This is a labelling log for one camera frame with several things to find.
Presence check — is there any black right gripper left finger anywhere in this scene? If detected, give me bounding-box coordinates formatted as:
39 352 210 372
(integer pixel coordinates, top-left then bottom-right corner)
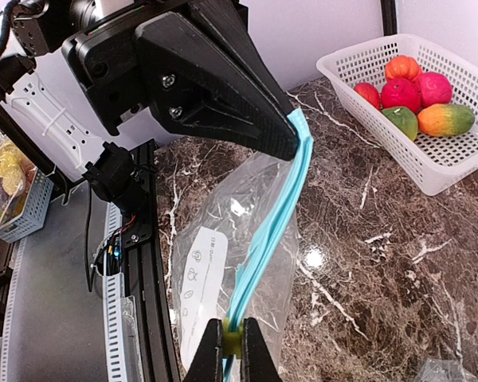
182 318 223 382

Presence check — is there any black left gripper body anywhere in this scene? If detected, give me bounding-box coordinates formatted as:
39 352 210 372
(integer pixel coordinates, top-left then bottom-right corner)
62 1 190 136

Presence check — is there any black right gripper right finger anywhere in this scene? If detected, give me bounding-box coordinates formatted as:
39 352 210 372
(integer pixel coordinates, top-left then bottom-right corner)
241 318 282 382

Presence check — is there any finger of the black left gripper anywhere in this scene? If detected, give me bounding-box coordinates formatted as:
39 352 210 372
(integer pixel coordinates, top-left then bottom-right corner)
135 12 299 161
188 0 293 115

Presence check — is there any clear zip bag yellow slider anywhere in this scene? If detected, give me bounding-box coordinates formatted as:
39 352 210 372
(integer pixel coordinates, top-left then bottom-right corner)
171 109 313 368

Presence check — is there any green toy avocado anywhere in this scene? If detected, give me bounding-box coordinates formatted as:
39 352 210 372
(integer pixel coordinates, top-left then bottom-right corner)
382 107 419 142

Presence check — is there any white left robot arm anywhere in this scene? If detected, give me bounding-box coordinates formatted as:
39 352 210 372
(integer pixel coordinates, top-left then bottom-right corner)
0 1 300 214

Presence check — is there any clear zip bag blue zipper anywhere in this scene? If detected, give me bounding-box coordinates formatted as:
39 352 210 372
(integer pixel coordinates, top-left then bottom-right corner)
413 358 478 382

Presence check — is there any red toy pepper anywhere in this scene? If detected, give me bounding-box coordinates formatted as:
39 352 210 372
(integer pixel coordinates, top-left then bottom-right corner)
354 82 382 111

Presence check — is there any blue basket with toys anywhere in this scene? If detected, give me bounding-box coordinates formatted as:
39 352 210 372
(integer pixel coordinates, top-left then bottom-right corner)
0 138 53 244

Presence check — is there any orange toy pumpkin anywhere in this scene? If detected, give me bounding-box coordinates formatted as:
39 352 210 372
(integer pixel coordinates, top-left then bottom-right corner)
385 55 422 82

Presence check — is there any red toy apple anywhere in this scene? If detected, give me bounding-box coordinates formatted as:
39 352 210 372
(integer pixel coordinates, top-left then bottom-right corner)
381 78 421 114

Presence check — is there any pink toy fruit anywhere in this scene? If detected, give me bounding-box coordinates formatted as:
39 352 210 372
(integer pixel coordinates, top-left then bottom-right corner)
415 72 453 108

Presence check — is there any orange green toy mango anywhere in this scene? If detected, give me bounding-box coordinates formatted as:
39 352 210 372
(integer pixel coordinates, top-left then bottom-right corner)
417 103 475 138

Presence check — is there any white perforated plastic basket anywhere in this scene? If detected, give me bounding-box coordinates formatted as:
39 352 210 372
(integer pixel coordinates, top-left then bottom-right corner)
315 33 478 197

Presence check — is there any white slotted cable duct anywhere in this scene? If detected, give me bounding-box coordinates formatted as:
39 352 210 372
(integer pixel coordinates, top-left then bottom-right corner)
0 195 143 381

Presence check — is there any black front frame rail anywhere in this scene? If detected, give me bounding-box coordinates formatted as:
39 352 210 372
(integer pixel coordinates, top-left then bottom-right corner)
124 140 180 381

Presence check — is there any right black frame post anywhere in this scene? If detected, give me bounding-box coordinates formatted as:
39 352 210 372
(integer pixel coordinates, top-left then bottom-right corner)
380 0 398 36

